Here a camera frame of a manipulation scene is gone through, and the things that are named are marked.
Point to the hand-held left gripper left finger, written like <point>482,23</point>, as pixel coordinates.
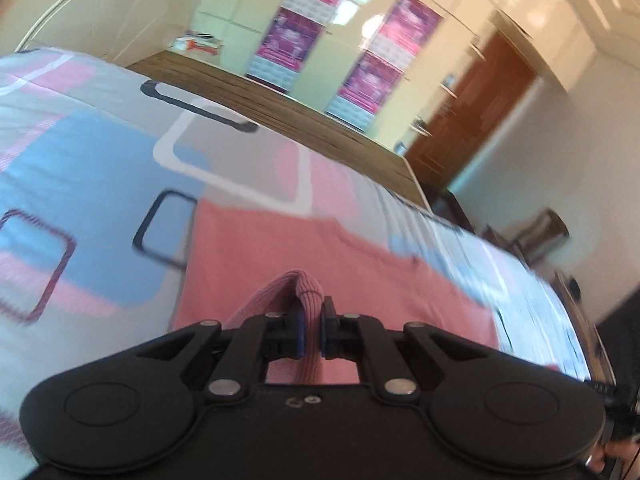
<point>300,335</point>

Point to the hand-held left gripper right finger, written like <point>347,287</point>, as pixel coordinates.
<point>326,335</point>

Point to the pink sweater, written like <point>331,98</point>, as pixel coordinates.
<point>240,260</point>

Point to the person's right hand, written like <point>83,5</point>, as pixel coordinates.
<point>617,452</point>

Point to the dark wooden chair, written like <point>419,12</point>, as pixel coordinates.
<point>540,235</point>

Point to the small white box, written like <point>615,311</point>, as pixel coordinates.
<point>400,148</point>

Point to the brown wooden door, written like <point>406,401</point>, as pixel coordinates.
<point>470,110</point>

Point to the cream corner shelf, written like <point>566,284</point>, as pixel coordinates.
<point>448,87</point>

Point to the printed bedsheet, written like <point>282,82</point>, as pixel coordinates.
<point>75,160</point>

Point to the stack of flat boxes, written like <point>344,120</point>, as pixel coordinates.
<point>200,44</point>

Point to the cream wardrobe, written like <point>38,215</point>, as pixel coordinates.
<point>240,0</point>

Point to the round cream headboard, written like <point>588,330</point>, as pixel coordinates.
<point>100,10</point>

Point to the wooden bed frame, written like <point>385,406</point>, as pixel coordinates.
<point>300,110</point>

